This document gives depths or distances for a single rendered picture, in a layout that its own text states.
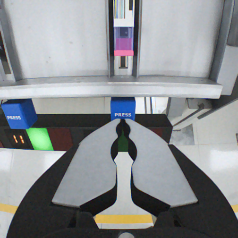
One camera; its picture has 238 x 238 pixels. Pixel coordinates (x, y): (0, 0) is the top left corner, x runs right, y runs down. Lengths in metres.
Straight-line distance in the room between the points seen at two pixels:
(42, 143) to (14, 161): 0.88
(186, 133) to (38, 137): 0.84
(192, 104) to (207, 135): 0.79
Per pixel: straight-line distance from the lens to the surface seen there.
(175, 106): 0.18
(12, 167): 1.08
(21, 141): 0.22
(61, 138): 0.18
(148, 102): 0.56
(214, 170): 1.02
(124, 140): 0.17
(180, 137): 0.90
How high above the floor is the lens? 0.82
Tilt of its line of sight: 74 degrees down
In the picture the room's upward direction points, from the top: 1 degrees counter-clockwise
